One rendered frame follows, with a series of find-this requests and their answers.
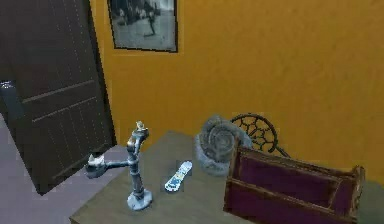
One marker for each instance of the white blue cellphone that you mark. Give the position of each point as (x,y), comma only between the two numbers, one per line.
(178,176)

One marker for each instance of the grey spiral stone sculpture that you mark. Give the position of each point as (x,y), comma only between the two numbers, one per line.
(218,145)

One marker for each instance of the black framed grey picture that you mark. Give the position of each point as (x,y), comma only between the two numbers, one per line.
(145,25)

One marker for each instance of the grey wooden table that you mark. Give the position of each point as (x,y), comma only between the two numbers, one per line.
(160,206)

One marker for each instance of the brown wooden purple box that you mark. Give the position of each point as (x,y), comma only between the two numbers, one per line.
(286,190)

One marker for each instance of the dark brown room door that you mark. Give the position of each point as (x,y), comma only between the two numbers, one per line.
(60,83)

